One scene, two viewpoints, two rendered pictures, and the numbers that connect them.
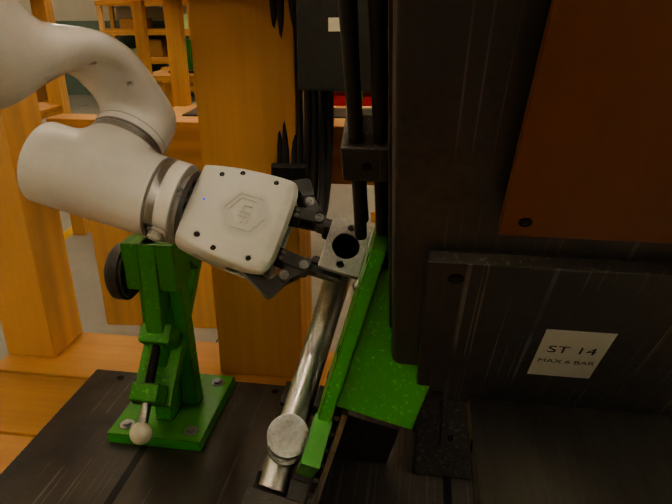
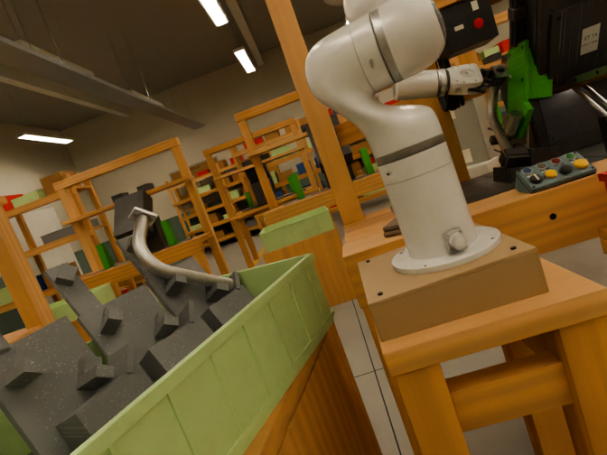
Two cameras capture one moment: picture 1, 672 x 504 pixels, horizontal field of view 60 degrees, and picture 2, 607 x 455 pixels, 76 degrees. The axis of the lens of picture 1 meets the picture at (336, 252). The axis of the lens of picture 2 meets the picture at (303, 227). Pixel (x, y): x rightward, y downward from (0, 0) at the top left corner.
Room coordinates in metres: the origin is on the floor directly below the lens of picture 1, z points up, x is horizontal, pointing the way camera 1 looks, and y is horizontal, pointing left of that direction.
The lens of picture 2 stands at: (-0.71, 0.73, 1.13)
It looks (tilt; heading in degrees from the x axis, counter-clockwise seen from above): 7 degrees down; 0
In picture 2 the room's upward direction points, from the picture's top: 20 degrees counter-clockwise
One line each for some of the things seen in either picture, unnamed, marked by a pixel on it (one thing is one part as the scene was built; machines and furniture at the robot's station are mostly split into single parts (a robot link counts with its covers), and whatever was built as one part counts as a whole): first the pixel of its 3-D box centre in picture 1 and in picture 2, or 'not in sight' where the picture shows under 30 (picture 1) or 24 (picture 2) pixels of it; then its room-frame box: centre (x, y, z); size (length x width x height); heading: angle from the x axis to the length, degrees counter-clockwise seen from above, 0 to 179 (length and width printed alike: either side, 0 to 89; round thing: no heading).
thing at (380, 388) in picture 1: (386, 329); (528, 78); (0.45, -0.05, 1.17); 0.13 x 0.12 x 0.20; 82
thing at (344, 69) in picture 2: not in sight; (368, 95); (-0.02, 0.55, 1.22); 0.19 x 0.12 x 0.24; 65
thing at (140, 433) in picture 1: (144, 416); not in sight; (0.60, 0.24, 0.96); 0.06 x 0.03 x 0.06; 172
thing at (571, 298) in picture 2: not in sight; (459, 296); (-0.04, 0.51, 0.83); 0.32 x 0.32 x 0.04; 83
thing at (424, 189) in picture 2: not in sight; (427, 203); (-0.04, 0.51, 1.01); 0.19 x 0.19 x 0.18
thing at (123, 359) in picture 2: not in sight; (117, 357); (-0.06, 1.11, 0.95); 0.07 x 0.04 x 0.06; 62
